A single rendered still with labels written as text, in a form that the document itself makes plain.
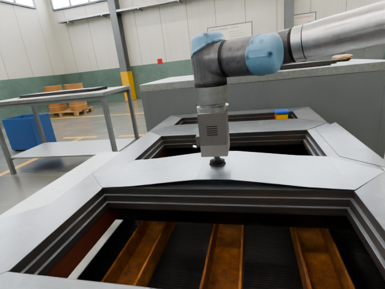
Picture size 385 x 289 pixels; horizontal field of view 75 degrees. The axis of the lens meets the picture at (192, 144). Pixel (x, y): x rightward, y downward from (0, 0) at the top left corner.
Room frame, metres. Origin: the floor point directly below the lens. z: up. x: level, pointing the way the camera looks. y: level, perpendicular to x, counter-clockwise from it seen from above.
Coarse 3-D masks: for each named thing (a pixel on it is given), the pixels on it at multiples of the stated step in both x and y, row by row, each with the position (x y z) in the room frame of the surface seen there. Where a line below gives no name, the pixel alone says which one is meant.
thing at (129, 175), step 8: (136, 160) 0.74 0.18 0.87; (144, 160) 0.73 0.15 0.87; (152, 160) 0.71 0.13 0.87; (128, 168) 0.68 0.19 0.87; (136, 168) 0.67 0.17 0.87; (144, 168) 0.66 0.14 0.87; (120, 176) 0.63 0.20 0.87; (128, 176) 0.62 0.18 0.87; (136, 176) 0.61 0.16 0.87; (112, 184) 0.58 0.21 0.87; (120, 184) 0.57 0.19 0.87; (128, 184) 0.56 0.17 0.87
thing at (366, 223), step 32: (352, 160) 0.57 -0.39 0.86; (128, 192) 0.55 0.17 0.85; (160, 192) 0.53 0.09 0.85; (192, 192) 0.51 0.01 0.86; (224, 192) 0.49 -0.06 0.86; (256, 192) 0.48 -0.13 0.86; (288, 192) 0.46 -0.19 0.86; (320, 192) 0.44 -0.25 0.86; (352, 192) 0.43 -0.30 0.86; (64, 224) 0.43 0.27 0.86; (352, 224) 0.39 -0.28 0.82; (32, 256) 0.35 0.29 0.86; (384, 256) 0.29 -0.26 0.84
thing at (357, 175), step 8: (336, 160) 0.57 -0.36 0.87; (344, 168) 0.53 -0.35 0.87; (352, 168) 0.52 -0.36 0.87; (360, 168) 0.52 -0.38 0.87; (344, 176) 0.49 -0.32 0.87; (352, 176) 0.48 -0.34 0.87; (360, 176) 0.48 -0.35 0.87; (368, 176) 0.48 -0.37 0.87; (352, 184) 0.45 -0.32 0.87; (360, 184) 0.45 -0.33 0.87
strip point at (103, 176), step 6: (126, 162) 0.73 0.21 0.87; (108, 168) 0.70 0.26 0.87; (114, 168) 0.69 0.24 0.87; (120, 168) 0.69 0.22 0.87; (96, 174) 0.66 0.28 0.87; (102, 174) 0.66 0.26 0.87; (108, 174) 0.65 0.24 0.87; (114, 174) 0.65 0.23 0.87; (102, 180) 0.62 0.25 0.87; (108, 180) 0.61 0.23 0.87; (102, 186) 0.58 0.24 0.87
